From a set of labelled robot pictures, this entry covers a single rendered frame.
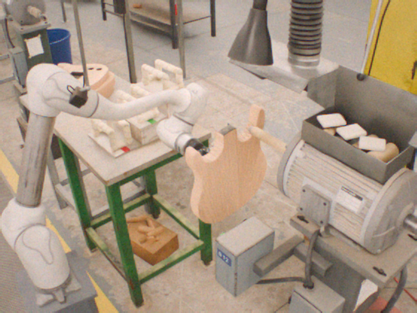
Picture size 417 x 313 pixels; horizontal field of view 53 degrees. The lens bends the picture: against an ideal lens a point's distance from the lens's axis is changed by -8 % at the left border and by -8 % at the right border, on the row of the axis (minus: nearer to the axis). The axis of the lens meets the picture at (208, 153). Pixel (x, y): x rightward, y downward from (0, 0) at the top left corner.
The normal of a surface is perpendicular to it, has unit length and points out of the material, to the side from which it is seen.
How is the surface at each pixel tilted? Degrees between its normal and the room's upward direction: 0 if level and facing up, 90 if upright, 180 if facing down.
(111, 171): 0
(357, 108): 90
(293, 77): 38
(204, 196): 93
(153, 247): 0
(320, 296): 0
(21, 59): 90
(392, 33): 90
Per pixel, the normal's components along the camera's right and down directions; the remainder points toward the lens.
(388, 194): -0.48, -0.44
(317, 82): 0.63, 0.43
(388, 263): -0.03, -0.82
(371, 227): -0.77, 0.25
